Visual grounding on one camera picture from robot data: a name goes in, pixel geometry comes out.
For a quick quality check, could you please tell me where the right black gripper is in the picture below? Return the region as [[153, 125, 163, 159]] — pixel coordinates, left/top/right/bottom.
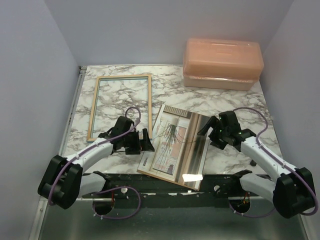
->
[[198, 115, 230, 150]]

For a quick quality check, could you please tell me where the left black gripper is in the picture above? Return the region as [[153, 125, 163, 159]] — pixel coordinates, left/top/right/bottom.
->
[[122, 128, 154, 155]]

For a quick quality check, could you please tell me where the glossy plant photo board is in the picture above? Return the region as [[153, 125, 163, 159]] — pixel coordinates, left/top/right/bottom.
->
[[137, 104, 210, 190]]

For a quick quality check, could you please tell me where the blue wooden picture frame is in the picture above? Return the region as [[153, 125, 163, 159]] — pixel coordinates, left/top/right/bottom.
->
[[86, 74, 153, 143]]

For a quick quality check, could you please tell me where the orange translucent plastic box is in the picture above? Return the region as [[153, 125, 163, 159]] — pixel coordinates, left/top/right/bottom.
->
[[182, 38, 264, 91]]

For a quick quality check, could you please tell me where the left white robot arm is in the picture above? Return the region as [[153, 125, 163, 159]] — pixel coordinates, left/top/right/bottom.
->
[[37, 116, 155, 210]]

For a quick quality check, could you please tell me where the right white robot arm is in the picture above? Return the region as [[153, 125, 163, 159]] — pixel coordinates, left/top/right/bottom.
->
[[197, 110, 319, 219]]

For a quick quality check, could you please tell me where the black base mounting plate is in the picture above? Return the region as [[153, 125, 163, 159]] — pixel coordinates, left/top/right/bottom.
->
[[83, 173, 258, 213]]

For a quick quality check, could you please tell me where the aluminium rail frame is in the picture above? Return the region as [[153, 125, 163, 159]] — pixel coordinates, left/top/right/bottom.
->
[[30, 65, 308, 240]]

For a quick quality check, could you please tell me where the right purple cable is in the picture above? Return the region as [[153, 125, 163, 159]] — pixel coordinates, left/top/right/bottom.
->
[[228, 107, 316, 218]]

